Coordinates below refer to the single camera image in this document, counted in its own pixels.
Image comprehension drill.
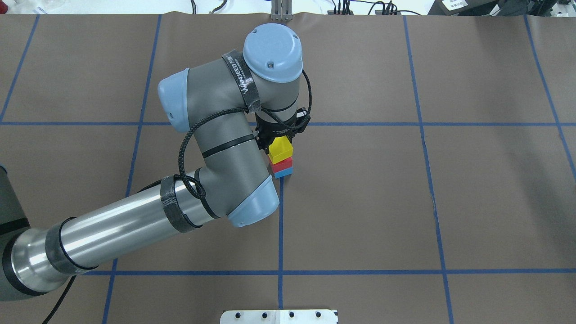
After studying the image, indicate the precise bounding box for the blue cube block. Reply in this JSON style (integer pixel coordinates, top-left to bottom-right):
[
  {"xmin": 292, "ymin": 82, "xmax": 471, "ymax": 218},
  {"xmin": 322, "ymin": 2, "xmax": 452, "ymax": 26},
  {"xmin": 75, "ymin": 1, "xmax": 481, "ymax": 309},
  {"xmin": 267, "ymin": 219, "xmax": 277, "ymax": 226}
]
[{"xmin": 274, "ymin": 167, "xmax": 293, "ymax": 179}]

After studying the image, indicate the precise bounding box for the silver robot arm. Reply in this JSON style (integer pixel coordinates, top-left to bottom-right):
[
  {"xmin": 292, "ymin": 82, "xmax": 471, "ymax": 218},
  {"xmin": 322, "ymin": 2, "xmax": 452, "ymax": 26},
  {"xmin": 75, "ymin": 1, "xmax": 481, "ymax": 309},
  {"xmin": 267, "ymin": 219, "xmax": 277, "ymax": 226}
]
[{"xmin": 1, "ymin": 23, "xmax": 311, "ymax": 302}]

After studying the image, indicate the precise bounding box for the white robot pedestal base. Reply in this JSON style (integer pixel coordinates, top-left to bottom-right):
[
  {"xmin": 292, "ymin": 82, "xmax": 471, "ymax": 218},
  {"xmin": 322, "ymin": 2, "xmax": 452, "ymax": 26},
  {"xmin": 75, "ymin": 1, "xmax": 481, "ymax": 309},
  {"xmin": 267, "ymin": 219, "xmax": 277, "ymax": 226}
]
[{"xmin": 220, "ymin": 309, "xmax": 339, "ymax": 324}]

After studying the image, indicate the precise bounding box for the aluminium frame post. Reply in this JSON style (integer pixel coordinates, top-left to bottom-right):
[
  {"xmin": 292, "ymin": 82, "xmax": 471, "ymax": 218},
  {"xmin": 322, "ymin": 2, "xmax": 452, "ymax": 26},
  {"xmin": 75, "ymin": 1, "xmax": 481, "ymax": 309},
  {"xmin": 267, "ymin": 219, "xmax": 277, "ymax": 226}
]
[{"xmin": 270, "ymin": 0, "xmax": 293, "ymax": 22}]

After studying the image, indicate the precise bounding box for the yellow cube block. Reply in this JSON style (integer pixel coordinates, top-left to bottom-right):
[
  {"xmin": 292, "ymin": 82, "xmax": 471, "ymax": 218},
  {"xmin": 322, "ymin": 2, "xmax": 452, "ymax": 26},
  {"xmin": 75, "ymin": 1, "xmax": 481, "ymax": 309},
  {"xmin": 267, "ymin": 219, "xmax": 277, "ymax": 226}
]
[{"xmin": 267, "ymin": 136, "xmax": 293, "ymax": 164}]

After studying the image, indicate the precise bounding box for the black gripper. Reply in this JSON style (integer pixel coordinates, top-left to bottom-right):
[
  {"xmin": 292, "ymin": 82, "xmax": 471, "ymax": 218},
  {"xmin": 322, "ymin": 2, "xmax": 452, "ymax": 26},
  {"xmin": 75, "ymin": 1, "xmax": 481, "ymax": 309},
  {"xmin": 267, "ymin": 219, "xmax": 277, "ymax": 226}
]
[{"xmin": 255, "ymin": 108, "xmax": 311, "ymax": 153}]

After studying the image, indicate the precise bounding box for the red cube block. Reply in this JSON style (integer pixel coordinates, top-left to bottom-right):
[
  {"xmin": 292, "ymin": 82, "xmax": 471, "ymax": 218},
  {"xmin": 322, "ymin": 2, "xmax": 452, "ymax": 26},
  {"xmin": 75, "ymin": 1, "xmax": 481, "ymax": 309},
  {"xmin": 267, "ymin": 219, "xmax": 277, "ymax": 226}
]
[{"xmin": 268, "ymin": 157, "xmax": 293, "ymax": 174}]

